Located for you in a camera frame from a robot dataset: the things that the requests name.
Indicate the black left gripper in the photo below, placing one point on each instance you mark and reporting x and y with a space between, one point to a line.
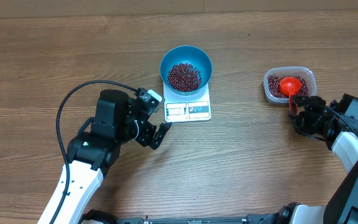
145 139

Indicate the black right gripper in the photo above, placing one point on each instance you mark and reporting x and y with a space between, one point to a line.
307 102

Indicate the orange measuring scoop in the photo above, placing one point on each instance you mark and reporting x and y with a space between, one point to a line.
290 86

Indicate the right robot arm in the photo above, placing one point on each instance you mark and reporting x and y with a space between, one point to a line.
343 205

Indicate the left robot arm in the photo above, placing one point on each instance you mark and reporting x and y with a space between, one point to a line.
96 147

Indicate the white digital kitchen scale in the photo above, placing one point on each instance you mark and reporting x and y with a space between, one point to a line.
186 108

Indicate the red beans in bowl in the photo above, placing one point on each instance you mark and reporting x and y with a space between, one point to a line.
184 77

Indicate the blue metal bowl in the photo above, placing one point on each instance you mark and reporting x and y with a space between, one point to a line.
187 54

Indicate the clear plastic container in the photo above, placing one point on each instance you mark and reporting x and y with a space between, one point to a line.
303 72

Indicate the red beans in container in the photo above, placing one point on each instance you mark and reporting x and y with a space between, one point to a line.
273 86

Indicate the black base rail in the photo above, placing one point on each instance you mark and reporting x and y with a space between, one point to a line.
179 220

